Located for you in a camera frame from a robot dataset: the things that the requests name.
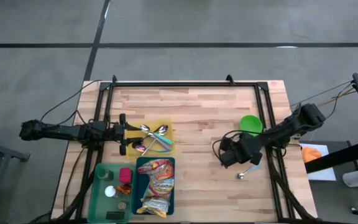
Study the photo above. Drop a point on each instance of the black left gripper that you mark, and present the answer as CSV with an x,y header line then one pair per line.
x,y
122,133

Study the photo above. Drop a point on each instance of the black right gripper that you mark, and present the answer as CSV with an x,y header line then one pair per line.
x,y
242,151

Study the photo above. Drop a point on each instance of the iridescent rainbow metal spoon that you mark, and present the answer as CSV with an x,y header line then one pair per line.
x,y
140,148

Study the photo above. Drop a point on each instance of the plain silver metal spoon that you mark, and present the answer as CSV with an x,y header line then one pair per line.
x,y
163,129

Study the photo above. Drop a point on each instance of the red paprika tin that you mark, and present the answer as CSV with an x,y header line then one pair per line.
x,y
125,175

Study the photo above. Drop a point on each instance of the red roast noodle packet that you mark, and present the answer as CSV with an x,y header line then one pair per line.
x,y
157,169

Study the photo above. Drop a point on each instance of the green oregano spice jar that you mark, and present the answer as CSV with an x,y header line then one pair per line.
x,y
104,174

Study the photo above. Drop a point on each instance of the brown snack packet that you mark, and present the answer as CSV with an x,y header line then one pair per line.
x,y
124,188

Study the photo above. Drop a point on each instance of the blue yellow ramen packet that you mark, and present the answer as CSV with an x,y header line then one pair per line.
x,y
160,188

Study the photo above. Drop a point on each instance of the white-label glass spice jar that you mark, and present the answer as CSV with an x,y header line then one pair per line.
x,y
110,191

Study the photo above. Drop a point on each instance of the small clear glass jar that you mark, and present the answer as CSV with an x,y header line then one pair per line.
x,y
122,205

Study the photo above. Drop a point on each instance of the yellow snack bag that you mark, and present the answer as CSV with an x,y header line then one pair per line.
x,y
154,207

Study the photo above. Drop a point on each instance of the dark green spice tin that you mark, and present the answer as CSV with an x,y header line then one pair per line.
x,y
115,215

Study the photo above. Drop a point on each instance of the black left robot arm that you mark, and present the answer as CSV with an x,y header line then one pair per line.
x,y
64,132

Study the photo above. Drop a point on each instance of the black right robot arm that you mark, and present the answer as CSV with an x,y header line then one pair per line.
x,y
294,124

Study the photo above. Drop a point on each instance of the green plastic bowl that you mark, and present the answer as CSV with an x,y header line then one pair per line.
x,y
250,123

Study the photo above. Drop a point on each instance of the yellow plastic bin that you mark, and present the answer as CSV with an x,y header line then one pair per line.
x,y
166,123

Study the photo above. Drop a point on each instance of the teal plastic bin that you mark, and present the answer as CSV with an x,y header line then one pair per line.
x,y
135,193

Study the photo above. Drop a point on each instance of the orange object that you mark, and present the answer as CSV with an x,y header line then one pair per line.
x,y
311,154

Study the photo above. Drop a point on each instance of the green translucent plastic bin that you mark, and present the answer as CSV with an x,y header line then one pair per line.
x,y
101,205

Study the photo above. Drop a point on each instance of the white paper sheet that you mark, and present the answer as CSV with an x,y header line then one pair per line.
x,y
325,174

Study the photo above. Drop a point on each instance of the black equipment stand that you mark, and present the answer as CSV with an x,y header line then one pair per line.
x,y
337,157

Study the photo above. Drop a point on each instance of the grey side table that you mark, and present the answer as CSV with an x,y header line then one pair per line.
x,y
5,150

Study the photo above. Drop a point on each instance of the black frame clamp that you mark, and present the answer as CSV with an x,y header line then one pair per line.
x,y
229,79
114,79

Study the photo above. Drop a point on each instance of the black aluminium table frame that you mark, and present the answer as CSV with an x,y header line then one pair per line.
x,y
182,84

